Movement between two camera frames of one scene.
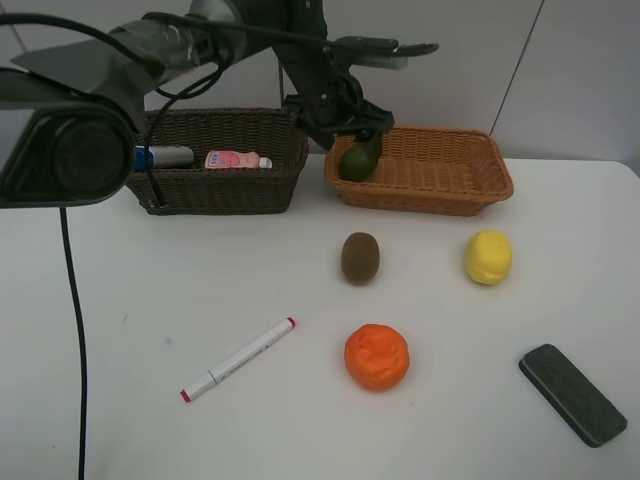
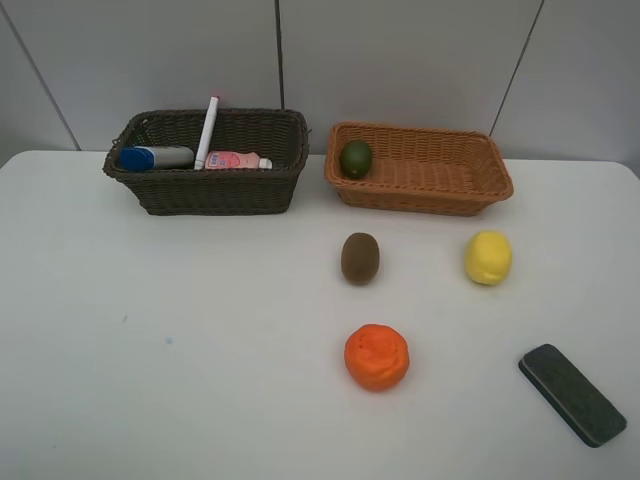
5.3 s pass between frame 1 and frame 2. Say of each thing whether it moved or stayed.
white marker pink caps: moved
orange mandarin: stayed
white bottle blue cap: stayed
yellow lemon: stayed
